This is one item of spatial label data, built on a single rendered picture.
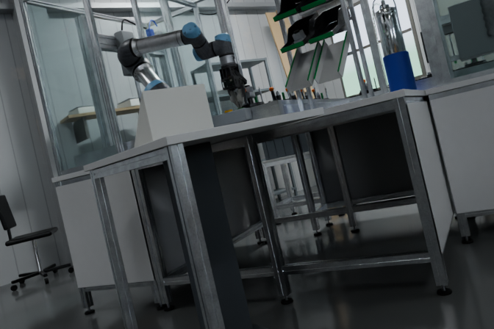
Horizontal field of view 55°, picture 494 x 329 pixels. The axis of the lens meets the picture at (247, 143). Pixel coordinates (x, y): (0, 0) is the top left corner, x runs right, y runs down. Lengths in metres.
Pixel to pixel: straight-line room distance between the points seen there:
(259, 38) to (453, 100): 4.69
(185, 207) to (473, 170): 1.72
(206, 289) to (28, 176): 4.03
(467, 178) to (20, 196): 4.20
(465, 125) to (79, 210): 2.23
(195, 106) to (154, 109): 0.19
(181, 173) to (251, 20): 5.71
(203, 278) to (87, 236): 1.56
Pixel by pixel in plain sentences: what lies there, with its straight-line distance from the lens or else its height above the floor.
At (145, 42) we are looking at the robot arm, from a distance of 2.38.
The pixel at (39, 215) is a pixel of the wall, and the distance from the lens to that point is 5.42.
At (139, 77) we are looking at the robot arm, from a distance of 2.47.
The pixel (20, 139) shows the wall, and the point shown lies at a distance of 5.45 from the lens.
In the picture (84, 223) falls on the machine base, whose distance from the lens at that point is 3.03.
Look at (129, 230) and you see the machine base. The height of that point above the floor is 0.47.
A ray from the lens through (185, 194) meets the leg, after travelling 1.53.
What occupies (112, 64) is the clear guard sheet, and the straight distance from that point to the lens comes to 3.72.
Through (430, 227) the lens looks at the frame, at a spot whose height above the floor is 0.28.
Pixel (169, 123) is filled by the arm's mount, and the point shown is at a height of 0.93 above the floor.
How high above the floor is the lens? 0.76
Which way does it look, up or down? 1 degrees up
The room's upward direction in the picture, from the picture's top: 13 degrees counter-clockwise
